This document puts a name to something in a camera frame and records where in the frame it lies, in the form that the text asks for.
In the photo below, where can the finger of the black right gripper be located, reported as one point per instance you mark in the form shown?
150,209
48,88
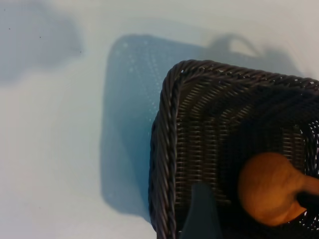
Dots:
309,199

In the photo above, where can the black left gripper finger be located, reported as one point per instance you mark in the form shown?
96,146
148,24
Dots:
202,216

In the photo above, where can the orange fruit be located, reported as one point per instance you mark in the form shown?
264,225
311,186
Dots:
269,189

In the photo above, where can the dark brown wicker basket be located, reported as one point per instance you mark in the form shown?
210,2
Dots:
211,124

